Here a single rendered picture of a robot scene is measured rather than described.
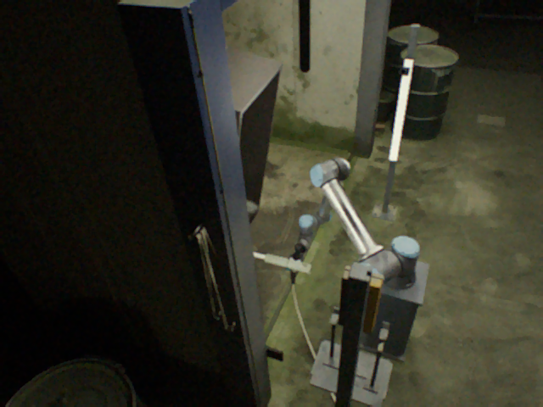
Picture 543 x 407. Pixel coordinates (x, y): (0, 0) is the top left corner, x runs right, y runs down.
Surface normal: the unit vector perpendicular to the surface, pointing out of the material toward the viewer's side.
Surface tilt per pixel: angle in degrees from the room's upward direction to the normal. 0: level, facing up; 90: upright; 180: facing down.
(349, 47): 90
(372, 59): 90
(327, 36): 90
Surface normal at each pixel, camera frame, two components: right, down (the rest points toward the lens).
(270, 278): -0.05, -0.75
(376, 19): -0.37, 0.62
